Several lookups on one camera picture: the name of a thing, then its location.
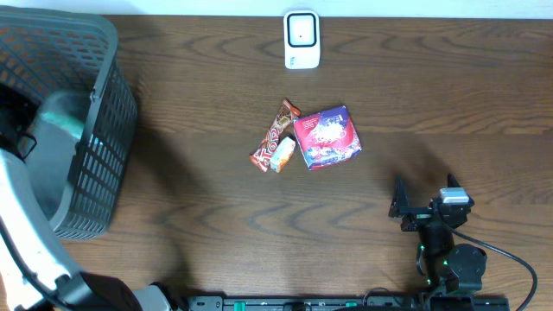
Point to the dark grey plastic basket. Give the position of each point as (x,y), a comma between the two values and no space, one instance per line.
(65,61)

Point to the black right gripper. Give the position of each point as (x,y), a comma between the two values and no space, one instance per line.
(424,216)

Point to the mint green wipes pack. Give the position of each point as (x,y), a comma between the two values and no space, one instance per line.
(71,123)

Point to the orange white tissue pack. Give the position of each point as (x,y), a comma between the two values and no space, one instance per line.
(282,154)

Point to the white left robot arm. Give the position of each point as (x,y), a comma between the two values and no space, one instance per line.
(38,272)

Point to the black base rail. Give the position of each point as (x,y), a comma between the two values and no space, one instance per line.
(372,302)

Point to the red purple pad pack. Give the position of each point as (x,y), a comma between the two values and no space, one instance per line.
(327,137)

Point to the white barcode scanner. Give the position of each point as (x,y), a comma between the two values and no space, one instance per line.
(302,40)

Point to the red orange chocolate bar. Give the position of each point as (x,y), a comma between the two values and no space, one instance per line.
(266,149)

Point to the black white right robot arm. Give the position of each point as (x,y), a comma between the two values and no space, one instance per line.
(454,269)

